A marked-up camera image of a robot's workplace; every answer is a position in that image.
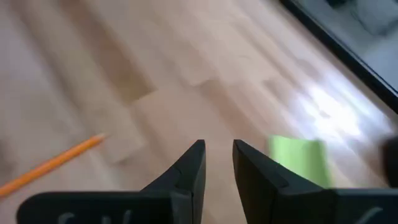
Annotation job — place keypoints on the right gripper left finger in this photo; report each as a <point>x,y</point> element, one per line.
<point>124,208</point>

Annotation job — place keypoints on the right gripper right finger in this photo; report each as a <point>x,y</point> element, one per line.
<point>295,205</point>

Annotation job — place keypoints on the black aluminium table frame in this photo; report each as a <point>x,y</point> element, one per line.
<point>342,49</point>

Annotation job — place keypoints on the orange pencil with red eraser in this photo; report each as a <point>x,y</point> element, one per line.
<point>53,163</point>

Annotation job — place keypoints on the green sticky note pad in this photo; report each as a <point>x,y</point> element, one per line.
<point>298,158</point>

